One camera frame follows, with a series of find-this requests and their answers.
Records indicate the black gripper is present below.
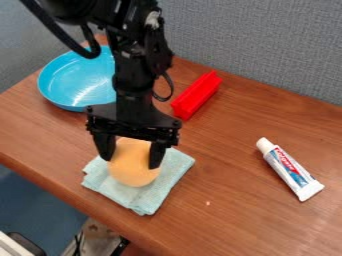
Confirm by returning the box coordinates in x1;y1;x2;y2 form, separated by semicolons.
85;90;182;169

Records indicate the yellow ball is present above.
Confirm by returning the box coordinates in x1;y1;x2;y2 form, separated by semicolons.
107;137;161;187

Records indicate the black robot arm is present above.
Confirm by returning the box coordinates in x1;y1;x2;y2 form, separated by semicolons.
23;0;182;169

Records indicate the blue plate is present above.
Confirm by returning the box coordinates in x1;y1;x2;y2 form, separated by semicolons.
38;45;117;112

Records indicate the light blue folded cloth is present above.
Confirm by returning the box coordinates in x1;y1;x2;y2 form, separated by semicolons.
82;148;196;216

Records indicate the red plastic block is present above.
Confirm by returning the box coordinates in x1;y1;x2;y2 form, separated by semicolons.
171;71;224;120

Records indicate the black white object corner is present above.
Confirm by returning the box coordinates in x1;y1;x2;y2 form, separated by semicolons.
0;231;47;256

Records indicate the white toothpaste tube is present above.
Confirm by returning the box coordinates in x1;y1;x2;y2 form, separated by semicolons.
257;137;325;202

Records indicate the grey table leg frame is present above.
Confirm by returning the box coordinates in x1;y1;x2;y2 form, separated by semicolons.
61;218;130;256

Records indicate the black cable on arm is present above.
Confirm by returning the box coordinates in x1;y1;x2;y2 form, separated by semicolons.
18;0;177;103

